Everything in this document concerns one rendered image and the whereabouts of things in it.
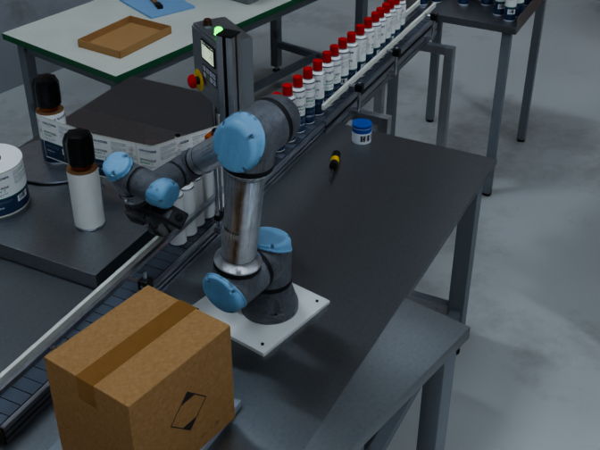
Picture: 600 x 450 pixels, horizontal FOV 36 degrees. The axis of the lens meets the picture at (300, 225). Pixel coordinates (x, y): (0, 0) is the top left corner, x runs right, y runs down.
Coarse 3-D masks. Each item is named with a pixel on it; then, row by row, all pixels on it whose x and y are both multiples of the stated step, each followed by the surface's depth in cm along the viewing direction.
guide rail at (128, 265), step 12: (156, 240) 258; (144, 252) 253; (132, 264) 250; (120, 276) 246; (96, 288) 239; (84, 300) 235; (72, 312) 230; (60, 324) 227; (48, 336) 223; (36, 348) 220; (24, 360) 217; (12, 372) 214; (0, 384) 211
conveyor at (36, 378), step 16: (288, 144) 311; (208, 224) 270; (192, 240) 263; (160, 256) 257; (176, 256) 257; (160, 272) 250; (128, 288) 244; (112, 304) 239; (96, 320) 234; (32, 368) 219; (16, 384) 214; (32, 384) 214; (0, 400) 210; (16, 400) 210; (0, 416) 206
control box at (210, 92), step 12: (216, 24) 241; (228, 24) 241; (192, 36) 244; (204, 36) 236; (240, 36) 234; (216, 48) 231; (252, 48) 236; (216, 60) 233; (252, 60) 237; (216, 72) 235; (252, 72) 239; (204, 84) 245; (252, 84) 241; (216, 96) 240; (252, 96) 243
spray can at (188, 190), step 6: (186, 186) 256; (192, 186) 257; (186, 192) 256; (192, 192) 258; (186, 198) 257; (192, 198) 258; (186, 204) 258; (192, 204) 259; (186, 210) 259; (192, 210) 260; (192, 222) 262; (186, 228) 263; (192, 228) 263; (192, 234) 264
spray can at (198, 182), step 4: (196, 180) 260; (200, 180) 261; (196, 184) 261; (200, 184) 262; (196, 188) 262; (200, 188) 262; (196, 192) 262; (200, 192) 263; (196, 196) 263; (200, 196) 264; (196, 200) 264; (200, 200) 264; (196, 204) 264; (200, 204) 265; (196, 208) 265; (200, 216) 267; (196, 220) 267; (200, 220) 268; (196, 224) 268; (200, 224) 268
